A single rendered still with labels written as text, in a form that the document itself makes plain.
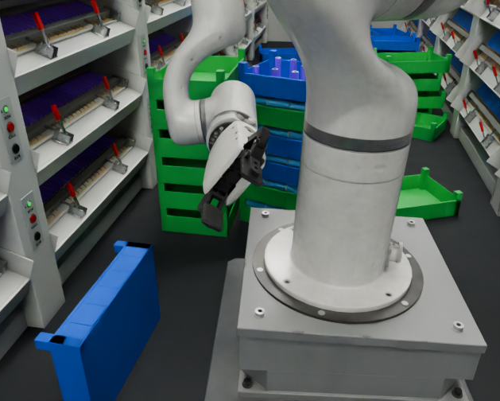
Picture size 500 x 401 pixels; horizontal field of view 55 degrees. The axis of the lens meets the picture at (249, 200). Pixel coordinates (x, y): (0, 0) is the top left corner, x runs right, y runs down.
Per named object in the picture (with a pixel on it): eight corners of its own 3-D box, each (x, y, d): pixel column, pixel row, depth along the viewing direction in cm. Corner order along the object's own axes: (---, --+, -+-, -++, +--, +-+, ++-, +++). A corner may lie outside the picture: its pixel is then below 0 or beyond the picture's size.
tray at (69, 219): (145, 162, 164) (156, 127, 157) (51, 267, 111) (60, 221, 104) (90, 139, 163) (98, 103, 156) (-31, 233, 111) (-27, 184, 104)
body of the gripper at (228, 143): (269, 129, 76) (274, 166, 67) (233, 173, 81) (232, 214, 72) (230, 103, 74) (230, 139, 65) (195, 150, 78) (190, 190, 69)
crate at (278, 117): (365, 117, 137) (368, 89, 134) (341, 139, 122) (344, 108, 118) (270, 102, 150) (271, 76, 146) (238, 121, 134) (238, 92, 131)
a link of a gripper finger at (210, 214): (224, 201, 71) (222, 230, 66) (212, 215, 73) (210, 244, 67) (206, 191, 70) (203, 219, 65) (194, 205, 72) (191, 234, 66)
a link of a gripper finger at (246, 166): (272, 145, 66) (275, 172, 61) (257, 161, 67) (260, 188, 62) (253, 133, 65) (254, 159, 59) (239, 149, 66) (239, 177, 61)
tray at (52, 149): (139, 106, 155) (149, 66, 148) (32, 191, 102) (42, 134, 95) (80, 80, 154) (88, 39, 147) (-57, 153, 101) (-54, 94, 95)
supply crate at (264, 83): (368, 89, 134) (371, 60, 130) (344, 108, 118) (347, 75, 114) (271, 76, 146) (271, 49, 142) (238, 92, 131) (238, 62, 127)
